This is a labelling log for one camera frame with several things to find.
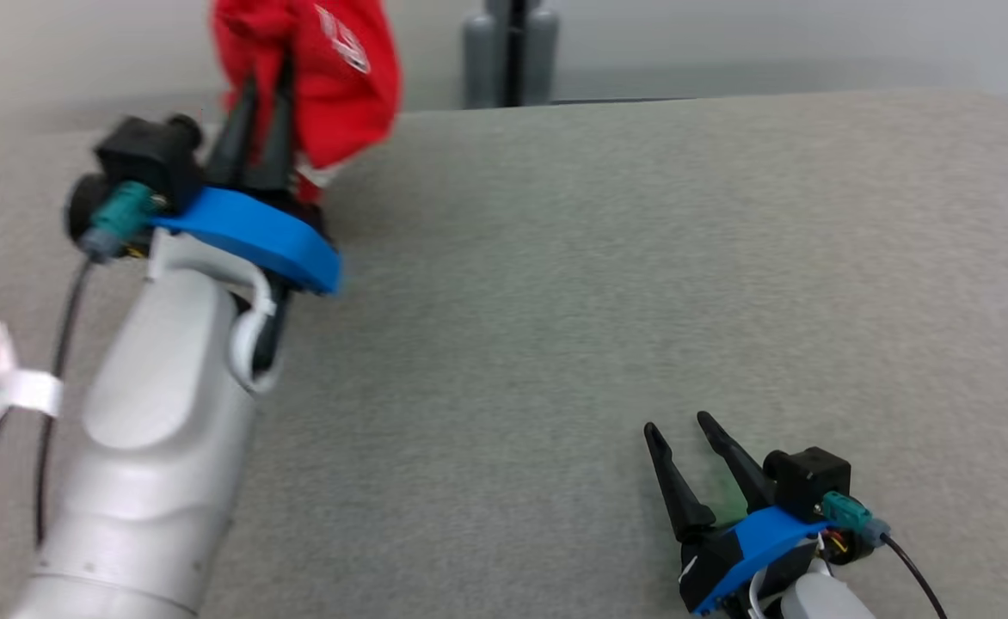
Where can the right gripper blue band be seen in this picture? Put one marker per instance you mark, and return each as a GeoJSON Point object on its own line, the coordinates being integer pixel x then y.
{"type": "Point", "coordinates": [749, 542]}

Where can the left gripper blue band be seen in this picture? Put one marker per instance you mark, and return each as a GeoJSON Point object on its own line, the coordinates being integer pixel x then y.
{"type": "Point", "coordinates": [272, 241]}

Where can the red white striped jersey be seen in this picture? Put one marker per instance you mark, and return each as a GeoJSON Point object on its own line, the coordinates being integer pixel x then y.
{"type": "Point", "coordinates": [341, 77]}

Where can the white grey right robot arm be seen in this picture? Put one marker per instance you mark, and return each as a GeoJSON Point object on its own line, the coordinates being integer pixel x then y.
{"type": "Point", "coordinates": [826, 602]}

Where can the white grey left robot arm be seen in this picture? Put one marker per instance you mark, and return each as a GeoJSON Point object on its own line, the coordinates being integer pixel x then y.
{"type": "Point", "coordinates": [160, 447]}

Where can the grey fabric sofa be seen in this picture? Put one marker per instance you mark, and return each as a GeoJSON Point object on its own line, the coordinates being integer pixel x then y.
{"type": "Point", "coordinates": [607, 284]}

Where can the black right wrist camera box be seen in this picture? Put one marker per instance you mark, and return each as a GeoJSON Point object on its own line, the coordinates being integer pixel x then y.
{"type": "Point", "coordinates": [809, 481]}

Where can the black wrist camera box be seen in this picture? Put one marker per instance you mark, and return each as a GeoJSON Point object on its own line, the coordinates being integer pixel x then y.
{"type": "Point", "coordinates": [809, 481]}
{"type": "Point", "coordinates": [151, 159]}

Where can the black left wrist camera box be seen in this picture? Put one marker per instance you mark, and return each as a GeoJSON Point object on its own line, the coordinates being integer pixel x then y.
{"type": "Point", "coordinates": [151, 159]}

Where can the teal right camera connector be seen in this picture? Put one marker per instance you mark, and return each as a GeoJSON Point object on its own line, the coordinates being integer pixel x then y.
{"type": "Point", "coordinates": [848, 514]}

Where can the teal camera connector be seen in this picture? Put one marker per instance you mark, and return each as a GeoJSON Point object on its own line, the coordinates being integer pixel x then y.
{"type": "Point", "coordinates": [848, 514]}
{"type": "Point", "coordinates": [121, 219]}

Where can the teal left camera connector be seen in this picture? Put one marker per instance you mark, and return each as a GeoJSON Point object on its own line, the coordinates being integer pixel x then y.
{"type": "Point", "coordinates": [121, 219]}

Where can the grey post with black slot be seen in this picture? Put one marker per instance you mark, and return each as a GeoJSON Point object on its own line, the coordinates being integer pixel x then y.
{"type": "Point", "coordinates": [482, 56]}

